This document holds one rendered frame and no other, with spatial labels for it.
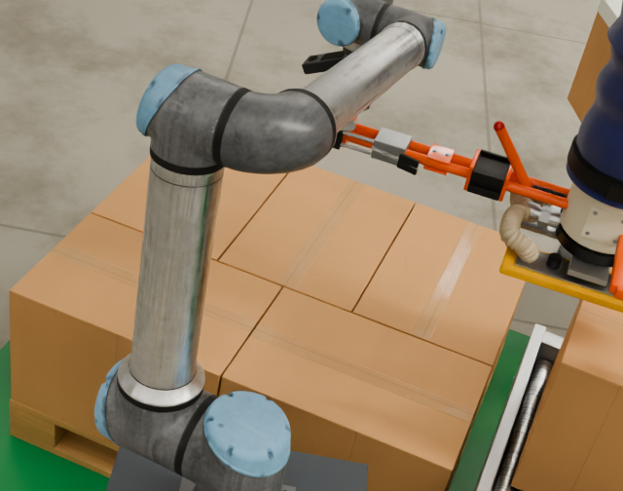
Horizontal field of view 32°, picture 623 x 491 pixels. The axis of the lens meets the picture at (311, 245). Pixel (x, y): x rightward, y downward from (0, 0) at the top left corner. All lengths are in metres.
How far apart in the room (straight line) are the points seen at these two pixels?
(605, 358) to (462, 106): 2.87
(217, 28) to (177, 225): 3.77
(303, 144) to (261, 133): 0.07
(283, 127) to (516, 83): 3.98
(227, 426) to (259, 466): 0.08
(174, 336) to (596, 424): 1.03
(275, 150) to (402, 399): 1.30
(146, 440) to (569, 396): 0.94
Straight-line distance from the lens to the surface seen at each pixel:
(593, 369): 2.35
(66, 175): 4.22
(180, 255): 1.66
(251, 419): 1.85
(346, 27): 2.02
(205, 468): 1.86
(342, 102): 1.64
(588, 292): 2.25
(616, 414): 2.39
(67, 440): 3.20
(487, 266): 3.20
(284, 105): 1.53
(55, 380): 2.98
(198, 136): 1.53
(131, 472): 2.18
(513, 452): 2.68
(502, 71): 5.51
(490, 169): 2.29
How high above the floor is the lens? 2.42
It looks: 37 degrees down
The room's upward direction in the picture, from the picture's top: 11 degrees clockwise
